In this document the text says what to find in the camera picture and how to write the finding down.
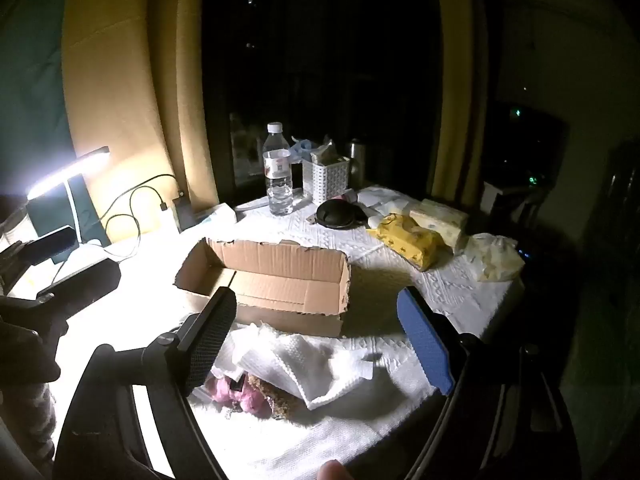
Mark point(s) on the black round pouch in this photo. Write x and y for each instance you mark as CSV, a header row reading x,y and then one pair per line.
x,y
337,215

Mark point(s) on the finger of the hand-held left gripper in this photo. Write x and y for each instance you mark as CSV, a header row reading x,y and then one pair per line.
x,y
80,282
52,245

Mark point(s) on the yellow curtain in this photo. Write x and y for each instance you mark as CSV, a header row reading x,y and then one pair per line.
x,y
457,85
125,85

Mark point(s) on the clear plastic water bottle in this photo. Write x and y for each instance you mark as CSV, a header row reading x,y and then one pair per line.
x,y
277,175

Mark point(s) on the brown plush toy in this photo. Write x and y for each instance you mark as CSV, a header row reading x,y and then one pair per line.
x,y
280,400

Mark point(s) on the cotton swab pack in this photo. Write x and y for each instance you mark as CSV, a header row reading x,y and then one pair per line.
x,y
492,260

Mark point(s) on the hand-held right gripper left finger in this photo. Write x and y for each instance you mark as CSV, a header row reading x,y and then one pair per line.
x,y
212,340

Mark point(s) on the pale cream tissue pack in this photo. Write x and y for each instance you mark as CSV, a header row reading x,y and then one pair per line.
x,y
442,220

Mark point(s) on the yellow tissue pack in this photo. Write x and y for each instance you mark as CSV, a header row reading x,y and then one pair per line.
x,y
407,240

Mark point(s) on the white textured tablecloth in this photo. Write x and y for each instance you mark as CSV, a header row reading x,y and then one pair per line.
x,y
450,292

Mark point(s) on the white desk lamp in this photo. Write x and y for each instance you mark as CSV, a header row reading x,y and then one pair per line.
x,y
70,170

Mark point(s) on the white perforated container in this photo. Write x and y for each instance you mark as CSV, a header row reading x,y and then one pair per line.
x,y
327,180

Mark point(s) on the person's right hand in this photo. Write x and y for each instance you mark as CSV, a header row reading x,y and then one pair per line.
x,y
336,471

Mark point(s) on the blue plastic bag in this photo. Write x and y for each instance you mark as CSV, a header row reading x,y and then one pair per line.
x,y
304,149

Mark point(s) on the cardboard box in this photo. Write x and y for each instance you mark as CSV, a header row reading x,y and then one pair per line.
x,y
295,280

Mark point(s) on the pink plush toy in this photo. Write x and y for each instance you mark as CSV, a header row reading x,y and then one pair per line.
x,y
232,392

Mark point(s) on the white charger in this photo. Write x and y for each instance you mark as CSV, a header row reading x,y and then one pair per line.
x,y
169,217

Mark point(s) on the metal thermos flask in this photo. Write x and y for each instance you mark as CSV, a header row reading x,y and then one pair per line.
x,y
355,160

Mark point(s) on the white towel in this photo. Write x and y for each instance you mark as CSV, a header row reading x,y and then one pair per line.
x,y
300,365

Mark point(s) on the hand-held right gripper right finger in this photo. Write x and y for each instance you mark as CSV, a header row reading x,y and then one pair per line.
x,y
425,345

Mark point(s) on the person's left forearm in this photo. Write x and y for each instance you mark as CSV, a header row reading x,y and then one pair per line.
x,y
27,425

